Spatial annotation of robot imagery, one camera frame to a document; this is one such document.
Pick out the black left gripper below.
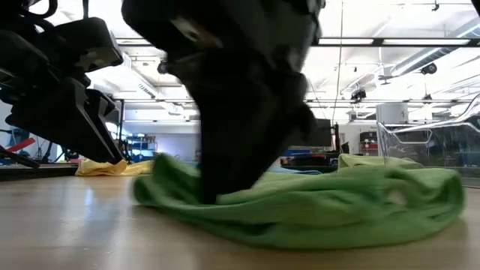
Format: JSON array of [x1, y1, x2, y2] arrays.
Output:
[[0, 28, 124, 165]]

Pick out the clear plastic bin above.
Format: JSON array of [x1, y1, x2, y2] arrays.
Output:
[[376, 92, 480, 188]]

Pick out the white cabinet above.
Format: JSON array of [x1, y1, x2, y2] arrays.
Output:
[[376, 102, 410, 125]]

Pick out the black monitor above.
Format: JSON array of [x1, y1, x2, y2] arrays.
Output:
[[288, 118, 334, 148]]

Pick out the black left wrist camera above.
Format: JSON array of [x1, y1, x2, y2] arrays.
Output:
[[48, 16, 125, 73]]

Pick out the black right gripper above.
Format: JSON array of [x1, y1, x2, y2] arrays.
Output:
[[121, 0, 326, 206]]

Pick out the red toolbox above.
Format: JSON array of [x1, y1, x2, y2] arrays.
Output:
[[358, 130, 379, 157]]

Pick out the black rack frame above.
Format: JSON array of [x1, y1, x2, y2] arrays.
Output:
[[112, 97, 200, 162]]

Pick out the red bar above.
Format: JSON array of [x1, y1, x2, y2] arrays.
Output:
[[7, 137, 37, 153]]

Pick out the yellow microfiber towel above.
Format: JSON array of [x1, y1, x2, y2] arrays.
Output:
[[74, 159, 155, 178]]

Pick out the blue storage shelf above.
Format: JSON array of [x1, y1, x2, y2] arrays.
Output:
[[125, 134, 158, 162]]

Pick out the dark green microfiber towel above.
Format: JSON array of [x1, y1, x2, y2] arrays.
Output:
[[130, 153, 466, 251]]

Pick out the black ceiling camera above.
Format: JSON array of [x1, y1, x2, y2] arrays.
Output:
[[419, 61, 438, 76]]

